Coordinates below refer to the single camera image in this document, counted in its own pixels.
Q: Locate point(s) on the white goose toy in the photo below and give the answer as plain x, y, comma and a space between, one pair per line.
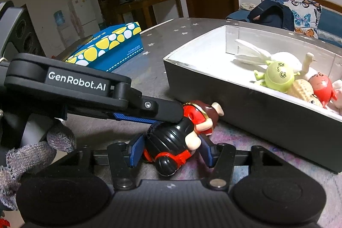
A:
308, 65

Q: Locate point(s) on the small white toy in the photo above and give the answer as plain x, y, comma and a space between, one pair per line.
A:
338, 99

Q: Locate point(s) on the black backpack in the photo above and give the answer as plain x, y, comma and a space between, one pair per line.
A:
272, 15

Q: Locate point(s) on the grey cardboard box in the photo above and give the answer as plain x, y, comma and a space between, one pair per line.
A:
227, 99

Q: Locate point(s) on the butterfly print pillow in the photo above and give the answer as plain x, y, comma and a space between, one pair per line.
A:
302, 14

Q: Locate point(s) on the blue water dispenser bottle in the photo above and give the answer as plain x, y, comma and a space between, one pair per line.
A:
59, 18

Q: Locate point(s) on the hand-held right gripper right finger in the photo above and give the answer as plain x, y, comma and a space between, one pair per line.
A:
207, 156

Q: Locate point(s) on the peanut toy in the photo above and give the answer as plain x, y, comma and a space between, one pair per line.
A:
303, 90

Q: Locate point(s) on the blue sofa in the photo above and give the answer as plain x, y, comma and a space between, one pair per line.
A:
331, 27

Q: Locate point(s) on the white rabbit toy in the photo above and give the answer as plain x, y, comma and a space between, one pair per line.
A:
256, 55

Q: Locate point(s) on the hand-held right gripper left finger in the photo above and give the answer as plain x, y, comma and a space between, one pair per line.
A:
136, 150

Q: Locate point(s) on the black-haired doll figure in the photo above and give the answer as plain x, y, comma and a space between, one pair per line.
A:
171, 137

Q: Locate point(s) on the white refrigerator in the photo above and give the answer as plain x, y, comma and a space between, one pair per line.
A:
82, 10

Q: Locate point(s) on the red round toy figure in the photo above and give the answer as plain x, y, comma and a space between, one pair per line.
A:
322, 89

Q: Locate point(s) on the green round toy figure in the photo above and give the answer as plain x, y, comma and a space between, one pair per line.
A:
278, 75

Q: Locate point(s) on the person's left hand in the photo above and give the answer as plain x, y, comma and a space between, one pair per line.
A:
60, 138

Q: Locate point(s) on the blue dotted tissue box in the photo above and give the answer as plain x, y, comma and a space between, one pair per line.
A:
117, 51

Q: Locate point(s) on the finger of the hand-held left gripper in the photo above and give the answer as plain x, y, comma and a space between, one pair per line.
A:
165, 110
133, 118

